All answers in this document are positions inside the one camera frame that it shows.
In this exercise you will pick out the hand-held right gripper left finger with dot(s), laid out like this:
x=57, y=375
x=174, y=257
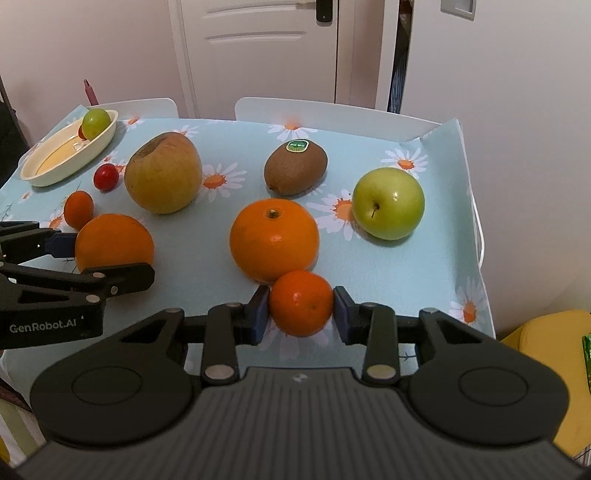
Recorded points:
x=259, y=318

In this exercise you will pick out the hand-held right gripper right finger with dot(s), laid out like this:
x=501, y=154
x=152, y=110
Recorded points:
x=342, y=318

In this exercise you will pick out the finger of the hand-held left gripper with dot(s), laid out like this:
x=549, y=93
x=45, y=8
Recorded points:
x=62, y=244
x=124, y=279

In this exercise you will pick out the large orange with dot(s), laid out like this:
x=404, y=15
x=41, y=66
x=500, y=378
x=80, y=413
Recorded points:
x=274, y=242
x=115, y=240

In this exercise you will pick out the small red-orange tomato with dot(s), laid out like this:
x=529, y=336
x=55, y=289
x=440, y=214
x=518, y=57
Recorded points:
x=300, y=304

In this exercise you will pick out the red apple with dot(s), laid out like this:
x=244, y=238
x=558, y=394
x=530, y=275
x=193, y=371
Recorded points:
x=106, y=177

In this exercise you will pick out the cream oval dish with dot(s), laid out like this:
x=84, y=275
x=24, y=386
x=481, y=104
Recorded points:
x=55, y=161

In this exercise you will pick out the brown pear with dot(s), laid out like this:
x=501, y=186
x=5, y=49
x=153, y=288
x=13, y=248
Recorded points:
x=161, y=173

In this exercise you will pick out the large green apple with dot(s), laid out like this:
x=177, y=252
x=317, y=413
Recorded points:
x=388, y=203

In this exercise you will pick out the brown kiwi with green sticker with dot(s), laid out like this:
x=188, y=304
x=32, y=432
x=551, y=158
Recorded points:
x=295, y=170

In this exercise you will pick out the blue daisy print tablecloth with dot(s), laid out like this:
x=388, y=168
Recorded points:
x=194, y=258

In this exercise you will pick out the striped cloth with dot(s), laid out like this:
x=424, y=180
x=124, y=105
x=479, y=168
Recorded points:
x=18, y=429

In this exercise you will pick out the small green apple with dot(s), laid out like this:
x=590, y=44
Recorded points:
x=97, y=122

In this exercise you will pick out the black curved stand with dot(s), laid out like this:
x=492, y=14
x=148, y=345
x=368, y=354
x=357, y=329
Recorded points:
x=9, y=120

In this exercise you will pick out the pink chair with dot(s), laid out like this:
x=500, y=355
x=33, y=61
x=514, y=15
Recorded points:
x=91, y=94

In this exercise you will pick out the white chair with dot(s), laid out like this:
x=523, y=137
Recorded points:
x=138, y=108
x=332, y=115

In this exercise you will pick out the yellow stool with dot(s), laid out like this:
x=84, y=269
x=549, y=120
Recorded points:
x=558, y=341

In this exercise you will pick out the green packet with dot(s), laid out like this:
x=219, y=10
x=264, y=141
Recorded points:
x=587, y=357

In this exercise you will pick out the white panelled door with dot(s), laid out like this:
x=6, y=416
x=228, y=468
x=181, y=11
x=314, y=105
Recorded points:
x=258, y=69

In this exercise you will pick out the wall switch plate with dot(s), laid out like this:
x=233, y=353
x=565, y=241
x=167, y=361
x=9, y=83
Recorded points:
x=457, y=9

